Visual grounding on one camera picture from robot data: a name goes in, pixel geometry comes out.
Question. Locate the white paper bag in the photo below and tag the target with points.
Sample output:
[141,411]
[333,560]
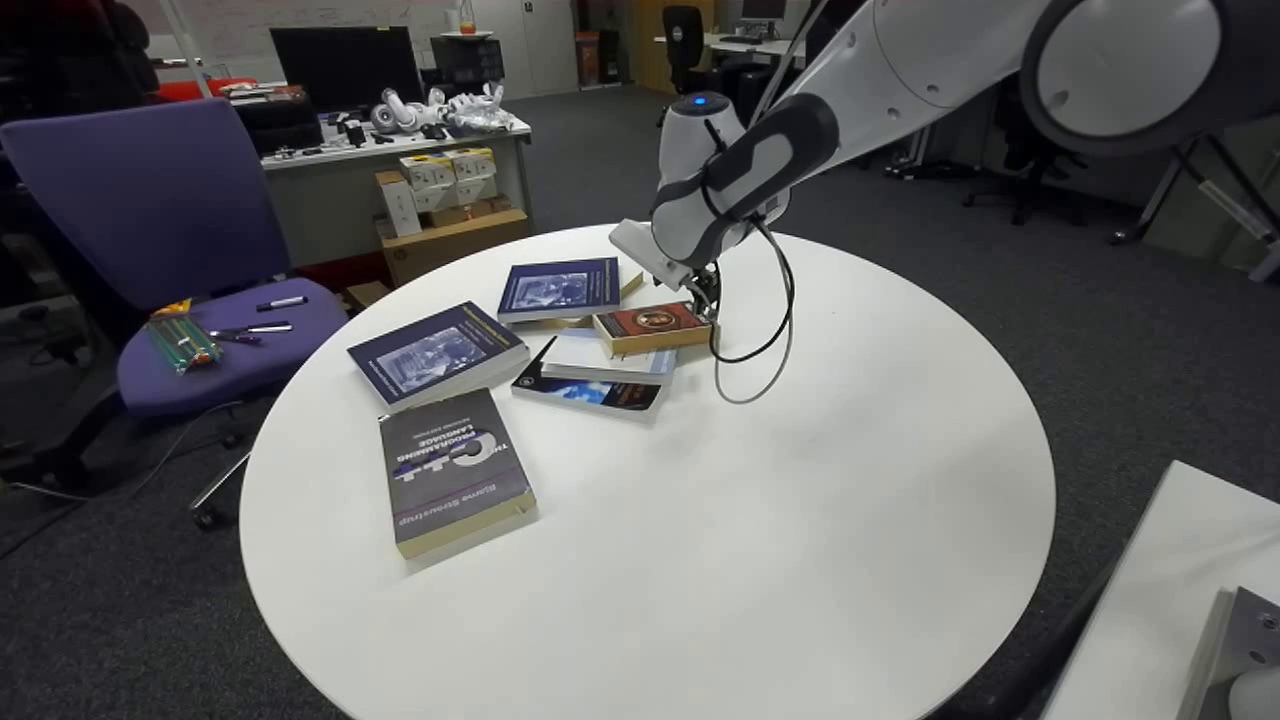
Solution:
[426,184]
[475,179]

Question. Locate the white robot base platform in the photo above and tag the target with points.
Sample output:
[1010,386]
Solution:
[1144,602]

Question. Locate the red items on desk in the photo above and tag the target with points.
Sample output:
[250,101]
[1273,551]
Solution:
[223,88]

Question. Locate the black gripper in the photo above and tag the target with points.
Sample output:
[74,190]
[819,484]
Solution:
[706,280]

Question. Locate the white office desk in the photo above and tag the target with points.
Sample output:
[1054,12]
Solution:
[333,200]

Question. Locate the black printer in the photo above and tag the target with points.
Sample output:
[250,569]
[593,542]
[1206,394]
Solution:
[279,127]

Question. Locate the purple office chair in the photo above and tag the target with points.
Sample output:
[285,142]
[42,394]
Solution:
[146,200]

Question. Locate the thin tan book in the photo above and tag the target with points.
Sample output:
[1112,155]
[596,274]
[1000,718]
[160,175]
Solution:
[634,280]

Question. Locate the thick dark grey book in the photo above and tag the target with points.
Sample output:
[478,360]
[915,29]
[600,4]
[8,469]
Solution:
[444,460]

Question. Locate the grey metal mounting plate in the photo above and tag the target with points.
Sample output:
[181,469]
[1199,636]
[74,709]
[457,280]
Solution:
[1240,642]

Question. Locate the clear plastic bags pile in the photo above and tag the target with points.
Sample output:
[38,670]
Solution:
[454,112]

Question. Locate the black and blue book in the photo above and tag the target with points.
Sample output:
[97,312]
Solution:
[587,394]

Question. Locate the black computer monitor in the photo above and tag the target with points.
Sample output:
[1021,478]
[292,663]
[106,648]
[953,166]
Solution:
[343,67]

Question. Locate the green circuit board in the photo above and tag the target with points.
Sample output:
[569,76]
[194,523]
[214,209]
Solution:
[187,341]

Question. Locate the long white desk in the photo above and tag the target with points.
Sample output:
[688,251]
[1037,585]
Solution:
[755,47]

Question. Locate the thin blue cover book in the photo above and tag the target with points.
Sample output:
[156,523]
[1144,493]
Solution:
[560,287]

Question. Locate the black box device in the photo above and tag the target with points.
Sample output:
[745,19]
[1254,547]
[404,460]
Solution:
[467,67]

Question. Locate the white book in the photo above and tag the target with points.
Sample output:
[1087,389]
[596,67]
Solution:
[600,357]

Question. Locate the black office chair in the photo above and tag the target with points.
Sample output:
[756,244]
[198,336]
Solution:
[687,40]

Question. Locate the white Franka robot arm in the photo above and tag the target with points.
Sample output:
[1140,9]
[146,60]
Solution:
[933,54]

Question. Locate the white marker pen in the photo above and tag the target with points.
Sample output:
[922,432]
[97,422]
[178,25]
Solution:
[282,302]

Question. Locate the small hand tool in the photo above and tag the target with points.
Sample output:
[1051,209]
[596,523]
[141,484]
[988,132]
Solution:
[267,328]

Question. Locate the thick blue cover book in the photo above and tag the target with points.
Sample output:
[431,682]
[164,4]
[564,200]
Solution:
[434,355]

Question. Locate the dark book with red writing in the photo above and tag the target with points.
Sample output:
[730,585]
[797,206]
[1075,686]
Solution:
[651,326]

